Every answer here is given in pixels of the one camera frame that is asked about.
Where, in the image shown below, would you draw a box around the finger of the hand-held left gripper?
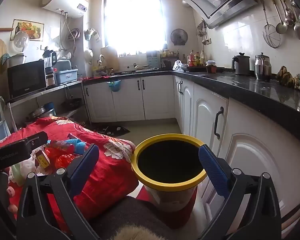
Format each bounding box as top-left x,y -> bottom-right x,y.
25,131 -> 48,151

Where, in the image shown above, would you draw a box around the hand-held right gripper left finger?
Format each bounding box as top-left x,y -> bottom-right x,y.
16,144 -> 100,240

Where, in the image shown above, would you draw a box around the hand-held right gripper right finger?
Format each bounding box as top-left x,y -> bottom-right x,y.
198,144 -> 282,240

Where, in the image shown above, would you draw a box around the red snack wrapper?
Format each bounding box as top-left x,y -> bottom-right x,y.
48,140 -> 71,150

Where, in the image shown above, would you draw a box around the white plastic bag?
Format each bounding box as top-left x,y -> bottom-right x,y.
9,159 -> 37,183

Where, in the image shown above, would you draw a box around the small brown box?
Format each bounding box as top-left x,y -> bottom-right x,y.
36,151 -> 51,169

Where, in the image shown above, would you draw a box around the blue fuzzy cloth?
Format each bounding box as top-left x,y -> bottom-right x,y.
67,137 -> 88,155

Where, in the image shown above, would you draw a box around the red plastic bag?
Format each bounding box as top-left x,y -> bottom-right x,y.
44,147 -> 74,169

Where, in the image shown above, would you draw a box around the yellow-rimmed trash bin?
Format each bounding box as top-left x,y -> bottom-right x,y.
131,134 -> 208,212

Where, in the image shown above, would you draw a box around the steel basin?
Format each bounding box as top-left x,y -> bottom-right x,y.
29,105 -> 57,119

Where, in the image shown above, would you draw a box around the red floral blanket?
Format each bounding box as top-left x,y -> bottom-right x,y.
0,116 -> 140,235

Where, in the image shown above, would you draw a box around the blue can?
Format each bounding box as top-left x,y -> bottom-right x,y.
44,102 -> 56,115

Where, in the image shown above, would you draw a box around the black pan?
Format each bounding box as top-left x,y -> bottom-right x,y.
61,97 -> 82,109

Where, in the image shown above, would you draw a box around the dark floor mat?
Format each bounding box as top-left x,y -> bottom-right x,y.
100,125 -> 131,137

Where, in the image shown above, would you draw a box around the metal shelf table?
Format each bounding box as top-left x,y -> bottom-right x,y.
9,80 -> 84,125

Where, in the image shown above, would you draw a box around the white kitchen cabinets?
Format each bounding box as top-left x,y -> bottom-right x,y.
81,75 -> 300,230

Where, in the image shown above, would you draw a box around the black microwave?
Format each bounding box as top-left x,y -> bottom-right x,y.
7,59 -> 47,99

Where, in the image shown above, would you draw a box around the grey-blue dish bin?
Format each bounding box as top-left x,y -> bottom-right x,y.
55,60 -> 78,84

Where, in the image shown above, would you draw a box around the blender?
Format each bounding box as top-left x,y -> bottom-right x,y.
43,50 -> 57,87

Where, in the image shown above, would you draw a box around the blue plastic bag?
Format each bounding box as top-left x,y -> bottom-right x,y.
108,80 -> 122,93

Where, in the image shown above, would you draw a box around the beige fur trim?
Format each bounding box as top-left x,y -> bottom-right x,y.
110,225 -> 165,240

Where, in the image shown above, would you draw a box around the clear dome cover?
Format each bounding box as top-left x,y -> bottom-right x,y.
14,30 -> 30,53

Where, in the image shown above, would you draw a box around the glass jar white lid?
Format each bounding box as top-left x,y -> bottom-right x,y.
205,60 -> 217,73

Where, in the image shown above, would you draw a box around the white cutting board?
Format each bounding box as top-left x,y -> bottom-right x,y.
100,46 -> 120,72

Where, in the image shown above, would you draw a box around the dark grey kettle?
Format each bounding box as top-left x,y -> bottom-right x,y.
232,52 -> 251,75

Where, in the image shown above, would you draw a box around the row of condiment bottles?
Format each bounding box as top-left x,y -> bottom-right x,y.
187,51 -> 205,67

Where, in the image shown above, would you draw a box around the stainless steel pot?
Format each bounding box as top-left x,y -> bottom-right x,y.
254,52 -> 272,80

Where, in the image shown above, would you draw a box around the bunch of bananas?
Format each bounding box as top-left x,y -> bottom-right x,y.
276,66 -> 300,90

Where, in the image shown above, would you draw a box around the grey drawer organizer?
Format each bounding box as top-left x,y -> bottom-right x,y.
146,51 -> 161,69

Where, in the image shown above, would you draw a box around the white water heater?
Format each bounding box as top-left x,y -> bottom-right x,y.
42,0 -> 89,19

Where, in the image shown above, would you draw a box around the hanging utensil rack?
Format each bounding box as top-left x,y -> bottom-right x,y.
196,20 -> 212,45

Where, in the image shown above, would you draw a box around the window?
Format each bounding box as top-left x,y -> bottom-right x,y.
103,0 -> 165,55

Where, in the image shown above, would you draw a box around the steel range hood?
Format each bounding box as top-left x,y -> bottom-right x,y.
179,0 -> 258,29

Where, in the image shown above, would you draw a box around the water heater hoses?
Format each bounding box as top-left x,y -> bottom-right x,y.
59,11 -> 82,53

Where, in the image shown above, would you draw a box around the fruit wall picture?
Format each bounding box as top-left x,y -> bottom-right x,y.
10,19 -> 45,41

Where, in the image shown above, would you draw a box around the round wall fan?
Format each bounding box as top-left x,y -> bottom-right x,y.
170,28 -> 189,46

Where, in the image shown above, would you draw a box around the wire skimmer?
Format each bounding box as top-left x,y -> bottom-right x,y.
259,0 -> 282,48

